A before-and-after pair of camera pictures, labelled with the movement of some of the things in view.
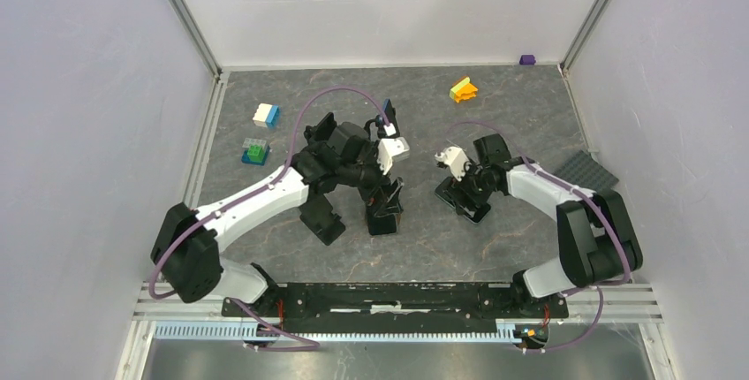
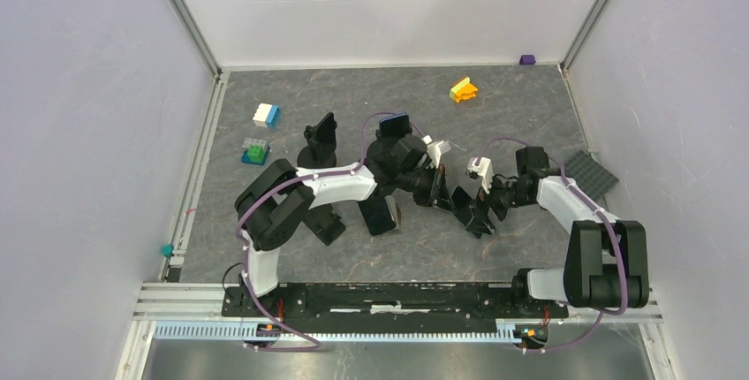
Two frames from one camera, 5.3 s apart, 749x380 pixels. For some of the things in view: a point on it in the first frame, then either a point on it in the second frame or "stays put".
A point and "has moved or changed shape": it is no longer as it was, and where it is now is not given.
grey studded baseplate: [585, 171] stays put
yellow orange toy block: [463, 91] stays put
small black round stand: [325, 127] stays put
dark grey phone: [387, 224] stays put
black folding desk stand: [317, 215] stays put
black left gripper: [382, 203] → [438, 193]
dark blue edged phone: [389, 113] has moved or changed shape
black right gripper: [459, 189] → [480, 222]
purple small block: [527, 60] stays put
